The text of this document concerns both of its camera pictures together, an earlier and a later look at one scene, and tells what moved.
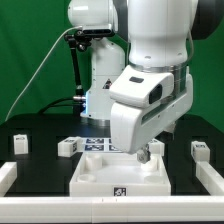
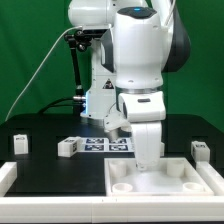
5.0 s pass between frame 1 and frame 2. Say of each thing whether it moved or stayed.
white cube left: stayed
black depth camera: stayed
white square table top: moved
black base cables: stayed
